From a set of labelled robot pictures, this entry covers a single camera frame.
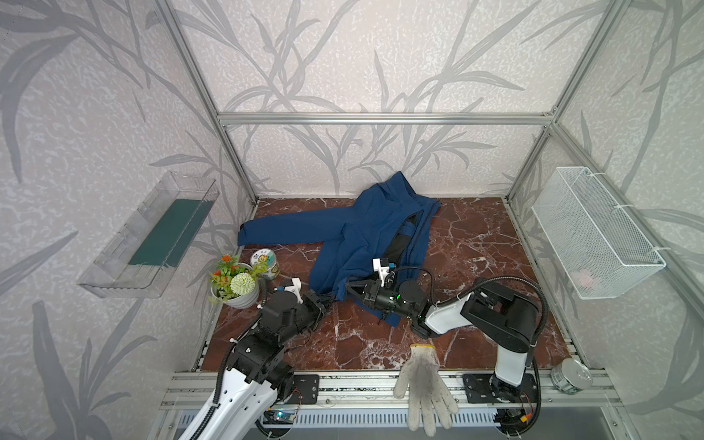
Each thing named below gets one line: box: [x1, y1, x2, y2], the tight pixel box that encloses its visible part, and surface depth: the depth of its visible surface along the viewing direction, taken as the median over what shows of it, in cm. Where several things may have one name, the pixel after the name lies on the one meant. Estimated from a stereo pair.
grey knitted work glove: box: [394, 343, 459, 438], surface depth 75 cm
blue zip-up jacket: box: [236, 171, 441, 328], surface depth 105 cm
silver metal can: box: [550, 357, 594, 396], surface depth 73 cm
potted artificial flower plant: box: [209, 254, 268, 309], surface depth 79 cm
